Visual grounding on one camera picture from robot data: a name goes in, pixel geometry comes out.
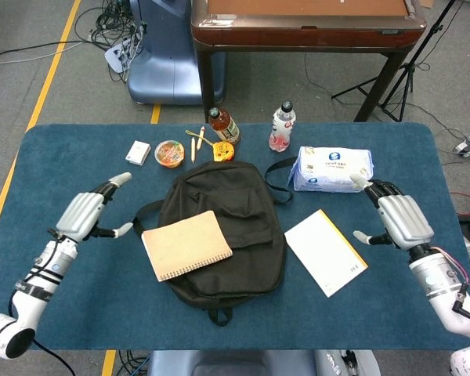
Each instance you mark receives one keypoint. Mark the brown spiral notebook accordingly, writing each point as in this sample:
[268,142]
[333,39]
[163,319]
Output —
[186,244]

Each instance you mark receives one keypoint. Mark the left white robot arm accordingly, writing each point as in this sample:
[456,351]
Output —
[31,290]

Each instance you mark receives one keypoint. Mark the clear bottle red label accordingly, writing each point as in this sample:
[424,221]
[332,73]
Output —
[282,127]

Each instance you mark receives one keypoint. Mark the orange food cup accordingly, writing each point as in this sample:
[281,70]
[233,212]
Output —
[169,153]

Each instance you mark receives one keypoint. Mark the brown tea bottle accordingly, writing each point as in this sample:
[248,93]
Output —
[225,127]

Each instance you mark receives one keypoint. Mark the grey-blue robot torso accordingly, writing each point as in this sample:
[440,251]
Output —
[235,364]

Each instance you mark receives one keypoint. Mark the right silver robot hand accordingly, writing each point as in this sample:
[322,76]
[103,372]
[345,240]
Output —
[405,221]

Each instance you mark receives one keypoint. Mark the black backpack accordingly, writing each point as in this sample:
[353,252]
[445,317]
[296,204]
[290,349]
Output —
[243,227]

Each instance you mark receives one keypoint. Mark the white pen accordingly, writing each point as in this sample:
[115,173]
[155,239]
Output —
[200,139]
[193,150]

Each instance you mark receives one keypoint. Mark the white yellow-edged notebook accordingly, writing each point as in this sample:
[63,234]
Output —
[325,254]

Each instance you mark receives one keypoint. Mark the yellow tape measure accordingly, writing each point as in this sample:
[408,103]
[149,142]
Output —
[223,152]

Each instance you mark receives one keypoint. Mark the white tissue pack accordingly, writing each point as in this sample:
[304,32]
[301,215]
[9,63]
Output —
[329,168]

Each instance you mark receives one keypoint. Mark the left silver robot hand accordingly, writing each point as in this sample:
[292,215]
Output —
[80,213]

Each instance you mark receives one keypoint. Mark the brown mahjong table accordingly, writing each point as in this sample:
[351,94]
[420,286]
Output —
[305,35]

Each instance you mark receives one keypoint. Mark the blue felt table mat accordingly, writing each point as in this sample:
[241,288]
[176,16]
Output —
[102,313]

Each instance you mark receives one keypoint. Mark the small white box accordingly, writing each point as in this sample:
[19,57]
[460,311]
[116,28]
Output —
[138,152]

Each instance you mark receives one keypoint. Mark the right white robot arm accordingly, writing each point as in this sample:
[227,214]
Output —
[438,282]

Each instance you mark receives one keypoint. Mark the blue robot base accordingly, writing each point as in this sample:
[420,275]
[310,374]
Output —
[168,58]

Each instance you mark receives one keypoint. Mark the black tripod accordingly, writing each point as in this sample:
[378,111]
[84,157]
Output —
[405,82]

